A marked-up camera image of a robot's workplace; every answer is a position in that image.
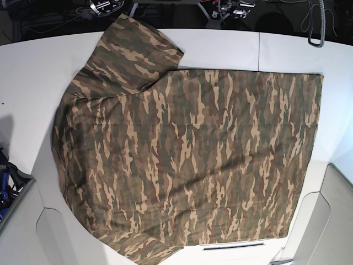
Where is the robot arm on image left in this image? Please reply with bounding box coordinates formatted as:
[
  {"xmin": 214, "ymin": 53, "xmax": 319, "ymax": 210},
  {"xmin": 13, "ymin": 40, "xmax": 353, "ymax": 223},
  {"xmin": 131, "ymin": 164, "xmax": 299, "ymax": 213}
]
[{"xmin": 89, "ymin": 0, "xmax": 125, "ymax": 17}]

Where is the bin with blue items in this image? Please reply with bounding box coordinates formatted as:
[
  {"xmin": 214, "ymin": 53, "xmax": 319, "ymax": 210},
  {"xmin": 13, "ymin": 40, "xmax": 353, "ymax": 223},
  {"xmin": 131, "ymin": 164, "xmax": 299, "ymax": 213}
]
[{"xmin": 1, "ymin": 143, "xmax": 35, "ymax": 225}]

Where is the camouflage T-shirt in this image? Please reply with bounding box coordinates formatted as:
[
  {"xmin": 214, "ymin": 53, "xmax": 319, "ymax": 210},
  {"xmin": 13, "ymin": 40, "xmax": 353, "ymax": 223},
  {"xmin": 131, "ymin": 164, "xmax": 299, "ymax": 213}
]
[{"xmin": 51, "ymin": 15, "xmax": 324, "ymax": 264}]

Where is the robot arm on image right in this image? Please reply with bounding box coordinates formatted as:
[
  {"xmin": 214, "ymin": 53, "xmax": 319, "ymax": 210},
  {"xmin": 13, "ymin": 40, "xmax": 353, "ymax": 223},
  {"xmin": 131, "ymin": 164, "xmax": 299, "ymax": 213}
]
[{"xmin": 211, "ymin": 0, "xmax": 258, "ymax": 25}]

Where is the grey looped cable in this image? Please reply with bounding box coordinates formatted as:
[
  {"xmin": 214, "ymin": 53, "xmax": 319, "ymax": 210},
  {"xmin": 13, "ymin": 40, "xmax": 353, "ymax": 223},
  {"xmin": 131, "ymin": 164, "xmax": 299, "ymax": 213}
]
[{"xmin": 301, "ymin": 0, "xmax": 339, "ymax": 49}]

